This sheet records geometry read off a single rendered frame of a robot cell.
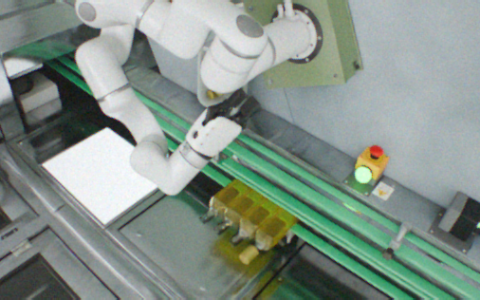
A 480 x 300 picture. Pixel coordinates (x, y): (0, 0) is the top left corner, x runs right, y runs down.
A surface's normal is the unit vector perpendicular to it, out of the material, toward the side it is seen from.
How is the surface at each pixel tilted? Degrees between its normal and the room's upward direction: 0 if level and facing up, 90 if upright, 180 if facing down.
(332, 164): 90
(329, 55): 3
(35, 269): 90
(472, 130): 0
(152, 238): 90
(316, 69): 3
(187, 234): 90
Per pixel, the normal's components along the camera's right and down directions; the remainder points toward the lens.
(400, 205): 0.07, -0.74
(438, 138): -0.63, 0.48
